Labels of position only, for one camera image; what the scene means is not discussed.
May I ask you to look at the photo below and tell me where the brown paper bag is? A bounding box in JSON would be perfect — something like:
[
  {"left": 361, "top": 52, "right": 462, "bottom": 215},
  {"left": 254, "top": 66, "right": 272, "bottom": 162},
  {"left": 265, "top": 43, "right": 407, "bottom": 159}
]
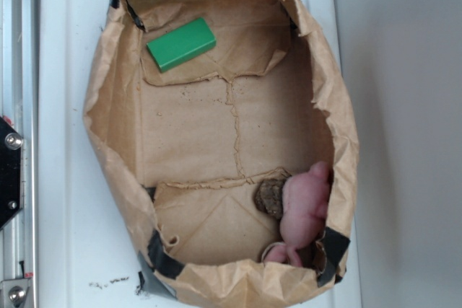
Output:
[{"left": 84, "top": 0, "right": 359, "bottom": 307}]

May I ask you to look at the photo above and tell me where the aluminium frame rail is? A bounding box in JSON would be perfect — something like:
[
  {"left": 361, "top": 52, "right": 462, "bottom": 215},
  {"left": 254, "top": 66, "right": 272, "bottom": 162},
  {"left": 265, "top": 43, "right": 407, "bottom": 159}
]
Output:
[{"left": 1, "top": 0, "right": 40, "bottom": 307}]

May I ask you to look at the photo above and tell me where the pink plush toy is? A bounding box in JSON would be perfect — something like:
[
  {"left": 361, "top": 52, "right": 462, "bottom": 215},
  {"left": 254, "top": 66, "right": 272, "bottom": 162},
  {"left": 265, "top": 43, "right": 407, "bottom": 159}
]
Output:
[{"left": 263, "top": 162, "right": 331, "bottom": 268}]

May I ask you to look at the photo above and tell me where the silver corner bracket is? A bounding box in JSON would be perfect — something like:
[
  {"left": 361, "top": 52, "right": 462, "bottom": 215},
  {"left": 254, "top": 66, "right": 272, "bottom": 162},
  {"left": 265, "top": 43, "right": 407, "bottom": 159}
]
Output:
[{"left": 1, "top": 278, "right": 30, "bottom": 308}]

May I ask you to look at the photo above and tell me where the brown fuzzy ball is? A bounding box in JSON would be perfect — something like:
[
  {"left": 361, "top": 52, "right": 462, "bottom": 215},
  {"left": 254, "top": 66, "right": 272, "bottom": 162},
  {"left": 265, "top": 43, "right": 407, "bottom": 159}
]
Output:
[{"left": 254, "top": 178, "right": 287, "bottom": 220}]

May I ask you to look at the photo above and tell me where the green rectangular block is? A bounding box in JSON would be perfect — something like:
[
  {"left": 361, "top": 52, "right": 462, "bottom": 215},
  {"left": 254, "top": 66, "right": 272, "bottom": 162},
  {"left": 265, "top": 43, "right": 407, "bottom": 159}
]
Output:
[{"left": 147, "top": 17, "right": 217, "bottom": 73}]

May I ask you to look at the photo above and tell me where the white tray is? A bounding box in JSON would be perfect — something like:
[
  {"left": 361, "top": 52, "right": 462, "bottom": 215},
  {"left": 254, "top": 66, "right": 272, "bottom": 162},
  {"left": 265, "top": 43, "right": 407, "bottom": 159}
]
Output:
[{"left": 37, "top": 0, "right": 362, "bottom": 307}]

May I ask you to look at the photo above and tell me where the black metal bracket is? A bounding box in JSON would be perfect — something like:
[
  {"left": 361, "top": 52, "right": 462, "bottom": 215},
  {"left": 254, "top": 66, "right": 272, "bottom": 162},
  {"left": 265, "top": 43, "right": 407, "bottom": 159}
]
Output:
[{"left": 0, "top": 117, "right": 24, "bottom": 230}]

